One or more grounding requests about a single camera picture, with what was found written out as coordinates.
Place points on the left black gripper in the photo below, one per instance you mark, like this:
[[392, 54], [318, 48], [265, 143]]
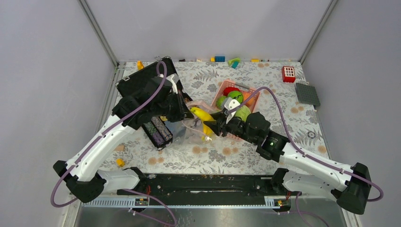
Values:
[[181, 112]]

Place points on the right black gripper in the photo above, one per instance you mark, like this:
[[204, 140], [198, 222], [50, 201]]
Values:
[[216, 126]]

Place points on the yellow toy banana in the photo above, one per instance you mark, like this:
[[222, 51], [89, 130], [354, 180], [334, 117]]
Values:
[[207, 132]]

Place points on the clear zip top bag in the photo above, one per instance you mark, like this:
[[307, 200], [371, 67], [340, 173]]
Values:
[[190, 131]]

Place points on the green striped toy watermelon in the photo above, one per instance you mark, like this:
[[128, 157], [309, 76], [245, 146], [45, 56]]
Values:
[[237, 96]]

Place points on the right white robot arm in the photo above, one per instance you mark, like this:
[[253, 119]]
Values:
[[346, 185]]

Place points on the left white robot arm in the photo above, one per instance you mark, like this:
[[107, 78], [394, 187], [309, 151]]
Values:
[[81, 173]]

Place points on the black poker chip case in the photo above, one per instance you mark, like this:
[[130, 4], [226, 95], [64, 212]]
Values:
[[155, 129]]

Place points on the light green toy cabbage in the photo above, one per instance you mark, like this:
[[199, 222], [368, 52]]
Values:
[[243, 112]]

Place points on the red toy pepper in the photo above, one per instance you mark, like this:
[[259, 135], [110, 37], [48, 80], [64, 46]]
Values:
[[227, 90]]

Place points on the pink plastic basket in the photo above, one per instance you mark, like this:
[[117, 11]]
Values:
[[247, 91]]

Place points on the blue toy brick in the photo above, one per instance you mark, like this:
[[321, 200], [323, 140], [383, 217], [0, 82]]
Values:
[[219, 59]]

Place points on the yellow toy brick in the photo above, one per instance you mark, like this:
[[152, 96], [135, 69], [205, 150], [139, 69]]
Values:
[[140, 65]]

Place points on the green teal toy block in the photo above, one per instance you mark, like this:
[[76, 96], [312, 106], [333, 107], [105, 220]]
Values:
[[233, 63]]

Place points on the tan toy piece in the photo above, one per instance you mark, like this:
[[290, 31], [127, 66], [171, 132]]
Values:
[[119, 148]]

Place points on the floral tablecloth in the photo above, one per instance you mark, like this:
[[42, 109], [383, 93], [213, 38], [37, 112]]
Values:
[[225, 155]]

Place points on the small yellow brick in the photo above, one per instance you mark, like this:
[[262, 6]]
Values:
[[120, 162]]

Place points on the red toy window block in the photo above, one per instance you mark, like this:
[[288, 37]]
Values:
[[288, 74]]

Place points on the grey building baseplate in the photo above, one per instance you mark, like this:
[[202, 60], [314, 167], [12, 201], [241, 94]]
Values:
[[307, 94]]

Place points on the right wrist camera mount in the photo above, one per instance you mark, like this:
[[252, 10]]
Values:
[[229, 108]]

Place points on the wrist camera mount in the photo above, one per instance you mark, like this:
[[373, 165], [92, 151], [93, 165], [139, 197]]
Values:
[[229, 108], [173, 79]]

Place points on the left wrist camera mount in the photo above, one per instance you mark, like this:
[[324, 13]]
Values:
[[173, 79]]

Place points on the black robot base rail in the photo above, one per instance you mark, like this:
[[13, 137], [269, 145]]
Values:
[[208, 190]]

